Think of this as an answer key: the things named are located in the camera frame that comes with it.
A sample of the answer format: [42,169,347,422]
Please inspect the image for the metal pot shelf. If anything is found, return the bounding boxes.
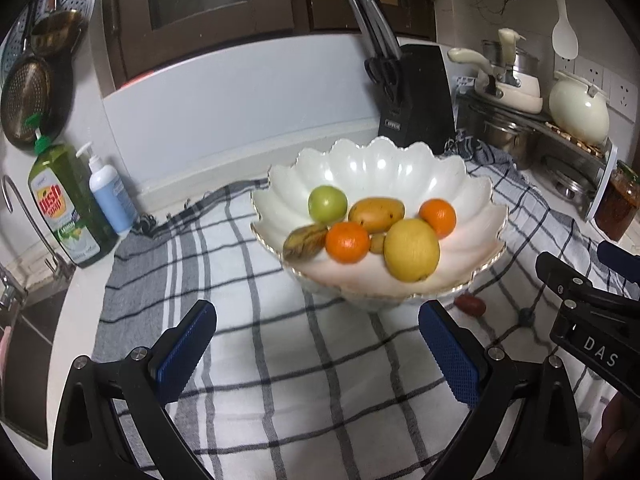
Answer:
[456,91,618,221]

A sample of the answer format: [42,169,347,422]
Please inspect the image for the steel pot lid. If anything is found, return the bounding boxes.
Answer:
[542,157,601,203]

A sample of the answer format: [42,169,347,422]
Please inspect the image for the glass jar of chili sauce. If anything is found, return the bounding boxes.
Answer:
[594,160,640,242]

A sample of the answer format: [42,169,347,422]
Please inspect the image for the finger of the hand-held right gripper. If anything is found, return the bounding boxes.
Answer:
[597,240,640,286]
[535,251,640,321]

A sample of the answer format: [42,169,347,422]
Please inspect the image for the brass ladle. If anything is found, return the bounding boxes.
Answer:
[31,10,86,58]

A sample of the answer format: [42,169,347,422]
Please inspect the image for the red jujube date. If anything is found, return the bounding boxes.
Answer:
[454,294,487,317]

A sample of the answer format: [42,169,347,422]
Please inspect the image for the steel handled knife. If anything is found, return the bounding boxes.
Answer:
[346,0,383,57]
[359,0,393,57]
[369,0,404,58]

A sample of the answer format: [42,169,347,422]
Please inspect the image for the cream saucepan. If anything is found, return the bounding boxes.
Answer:
[447,47,544,114]

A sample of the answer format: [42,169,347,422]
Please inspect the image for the spotted yellow banana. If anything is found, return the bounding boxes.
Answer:
[283,224,331,262]

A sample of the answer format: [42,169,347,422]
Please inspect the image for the green round fruit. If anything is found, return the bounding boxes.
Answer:
[307,185,347,223]

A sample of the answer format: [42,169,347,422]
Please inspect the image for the black kitchen scissors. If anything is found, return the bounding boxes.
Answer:
[363,56,407,103]

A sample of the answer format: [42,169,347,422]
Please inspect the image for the wooden trivet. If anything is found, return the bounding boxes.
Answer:
[545,122,608,153]

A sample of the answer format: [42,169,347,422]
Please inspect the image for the steel stockpot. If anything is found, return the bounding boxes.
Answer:
[482,114,538,171]

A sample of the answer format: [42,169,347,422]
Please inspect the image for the white rice paddle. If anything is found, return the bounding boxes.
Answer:
[551,0,580,60]

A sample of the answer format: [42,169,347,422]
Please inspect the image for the white casserole pot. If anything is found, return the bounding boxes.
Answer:
[548,71,612,145]

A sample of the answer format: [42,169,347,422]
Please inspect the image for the white scalloped bowl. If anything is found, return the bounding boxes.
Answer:
[250,137,508,313]

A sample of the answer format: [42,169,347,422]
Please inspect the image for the yellow lemon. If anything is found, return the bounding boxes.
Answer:
[383,218,441,282]

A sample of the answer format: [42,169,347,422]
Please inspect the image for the orange tangerine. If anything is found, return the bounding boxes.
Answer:
[418,199,457,239]
[325,221,372,264]

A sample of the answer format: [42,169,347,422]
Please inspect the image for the dark kitchen sink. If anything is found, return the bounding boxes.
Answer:
[0,285,68,448]

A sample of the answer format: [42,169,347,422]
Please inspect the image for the green dish soap bottle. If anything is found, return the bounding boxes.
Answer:
[27,114,120,268]

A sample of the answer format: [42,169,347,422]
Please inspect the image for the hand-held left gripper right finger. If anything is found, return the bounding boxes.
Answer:
[418,299,585,480]

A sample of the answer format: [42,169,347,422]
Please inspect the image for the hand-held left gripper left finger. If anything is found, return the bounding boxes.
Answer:
[51,299,218,480]

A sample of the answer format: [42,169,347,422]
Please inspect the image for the white blue pump bottle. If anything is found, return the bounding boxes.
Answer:
[76,141,138,235]

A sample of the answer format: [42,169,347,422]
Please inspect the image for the round mesh strainer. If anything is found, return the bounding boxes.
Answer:
[0,57,56,148]

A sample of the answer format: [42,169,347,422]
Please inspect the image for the grey checkered cloth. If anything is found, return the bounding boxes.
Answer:
[92,140,640,480]

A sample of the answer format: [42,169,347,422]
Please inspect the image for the steel steamer pot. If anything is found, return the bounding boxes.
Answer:
[481,27,541,78]

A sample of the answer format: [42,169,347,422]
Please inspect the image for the steel faucet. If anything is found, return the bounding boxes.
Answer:
[0,175,76,311]

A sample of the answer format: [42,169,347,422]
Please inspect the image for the black knife block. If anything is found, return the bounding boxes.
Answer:
[377,44,457,153]

